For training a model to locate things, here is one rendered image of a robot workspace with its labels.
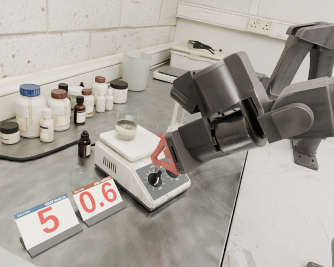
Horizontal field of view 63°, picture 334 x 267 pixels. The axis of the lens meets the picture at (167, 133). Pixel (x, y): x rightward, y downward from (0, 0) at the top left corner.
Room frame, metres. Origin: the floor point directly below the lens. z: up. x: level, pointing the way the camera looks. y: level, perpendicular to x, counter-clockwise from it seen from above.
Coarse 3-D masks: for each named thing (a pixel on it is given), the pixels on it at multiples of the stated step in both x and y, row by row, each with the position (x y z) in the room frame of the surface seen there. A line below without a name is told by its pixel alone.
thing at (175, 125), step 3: (177, 102) 0.83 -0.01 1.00; (177, 105) 0.83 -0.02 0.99; (174, 108) 0.83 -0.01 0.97; (177, 108) 0.83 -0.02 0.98; (174, 111) 0.83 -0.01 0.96; (177, 111) 0.83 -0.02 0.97; (174, 114) 0.83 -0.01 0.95; (174, 117) 0.83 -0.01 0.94; (174, 120) 0.83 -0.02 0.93; (171, 123) 0.83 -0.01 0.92; (174, 123) 0.83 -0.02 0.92; (177, 123) 0.86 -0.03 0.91; (180, 123) 0.87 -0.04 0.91; (171, 126) 0.83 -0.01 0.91; (174, 126) 0.84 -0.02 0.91; (177, 126) 0.84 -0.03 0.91; (174, 129) 0.81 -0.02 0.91; (177, 129) 0.82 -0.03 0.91
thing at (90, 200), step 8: (104, 184) 0.44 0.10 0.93; (112, 184) 0.45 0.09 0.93; (80, 192) 0.40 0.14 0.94; (88, 192) 0.41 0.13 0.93; (96, 192) 0.42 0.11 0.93; (104, 192) 0.42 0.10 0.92; (112, 192) 0.43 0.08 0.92; (80, 200) 0.39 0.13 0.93; (88, 200) 0.39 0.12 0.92; (96, 200) 0.40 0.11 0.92; (104, 200) 0.41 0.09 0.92; (112, 200) 0.42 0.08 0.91; (88, 208) 0.38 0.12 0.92; (96, 208) 0.39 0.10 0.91
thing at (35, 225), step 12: (60, 204) 0.36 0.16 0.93; (24, 216) 0.32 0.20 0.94; (36, 216) 0.33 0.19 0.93; (48, 216) 0.34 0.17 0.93; (60, 216) 0.35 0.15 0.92; (72, 216) 0.36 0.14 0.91; (24, 228) 0.30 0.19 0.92; (36, 228) 0.31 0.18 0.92; (48, 228) 0.32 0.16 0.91; (60, 228) 0.33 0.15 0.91; (36, 240) 0.30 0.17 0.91
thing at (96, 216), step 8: (120, 200) 0.43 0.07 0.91; (80, 208) 0.38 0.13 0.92; (104, 208) 0.40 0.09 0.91; (112, 208) 0.41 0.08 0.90; (120, 208) 0.41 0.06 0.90; (80, 216) 0.37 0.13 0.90; (88, 216) 0.37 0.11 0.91; (96, 216) 0.38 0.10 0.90; (104, 216) 0.38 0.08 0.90; (88, 224) 0.36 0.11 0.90
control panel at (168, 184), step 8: (168, 160) 0.53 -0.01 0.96; (144, 168) 0.48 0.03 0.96; (152, 168) 0.49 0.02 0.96; (160, 168) 0.50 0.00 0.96; (144, 176) 0.46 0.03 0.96; (168, 176) 0.49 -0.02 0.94; (184, 176) 0.52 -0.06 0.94; (144, 184) 0.44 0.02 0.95; (168, 184) 0.47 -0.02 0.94; (176, 184) 0.48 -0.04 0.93; (152, 192) 0.44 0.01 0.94; (160, 192) 0.45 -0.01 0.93; (168, 192) 0.46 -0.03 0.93
